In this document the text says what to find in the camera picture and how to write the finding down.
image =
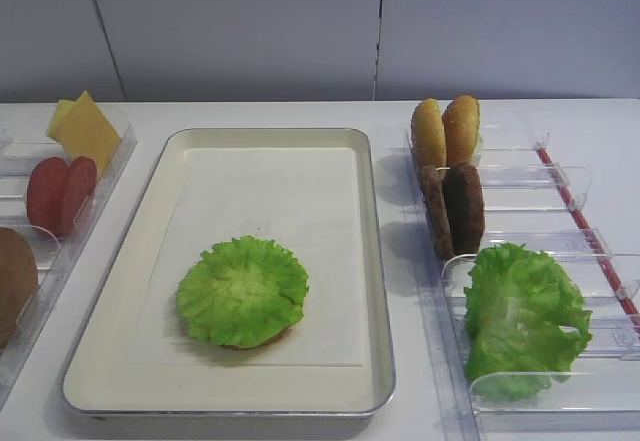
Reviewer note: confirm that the red tomato slice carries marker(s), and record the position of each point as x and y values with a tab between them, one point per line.
44	193
78	184

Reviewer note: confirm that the left brown meat patty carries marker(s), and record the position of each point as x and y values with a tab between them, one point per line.
434	201

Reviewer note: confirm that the brown meat patty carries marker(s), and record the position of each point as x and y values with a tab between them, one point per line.
434	201
464	202

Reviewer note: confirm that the green lettuce leaf on tray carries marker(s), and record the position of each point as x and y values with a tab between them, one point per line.
242	293

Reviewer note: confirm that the bun bottom under lettuce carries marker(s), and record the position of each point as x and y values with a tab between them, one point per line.
274	339

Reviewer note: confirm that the right brown meat patty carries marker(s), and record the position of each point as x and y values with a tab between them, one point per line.
464	202

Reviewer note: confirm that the right golden bread slice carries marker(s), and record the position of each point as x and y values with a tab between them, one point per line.
461	121

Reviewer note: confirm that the green lettuce leaf in rack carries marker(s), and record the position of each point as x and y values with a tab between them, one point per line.
525	319

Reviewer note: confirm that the front yellow cheese slice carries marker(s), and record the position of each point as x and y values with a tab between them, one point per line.
85	131

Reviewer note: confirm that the yellow cheese slice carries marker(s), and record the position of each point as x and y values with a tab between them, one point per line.
62	108
85	131

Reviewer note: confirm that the rear yellow cheese slice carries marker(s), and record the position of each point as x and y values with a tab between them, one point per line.
62	108

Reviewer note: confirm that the white parchment paper sheet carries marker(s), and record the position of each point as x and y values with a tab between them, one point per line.
306	200

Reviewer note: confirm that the clear acrylic right rack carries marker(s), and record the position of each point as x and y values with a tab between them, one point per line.
534	200

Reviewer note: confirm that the clear acrylic rack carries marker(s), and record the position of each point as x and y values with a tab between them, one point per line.
534	200
23	145

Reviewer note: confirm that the cream metal baking tray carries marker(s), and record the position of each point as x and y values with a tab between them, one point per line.
101	378

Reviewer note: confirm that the clear acrylic left rack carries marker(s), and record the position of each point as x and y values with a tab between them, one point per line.
23	145

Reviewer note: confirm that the brown bun top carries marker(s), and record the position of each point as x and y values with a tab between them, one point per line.
19	280

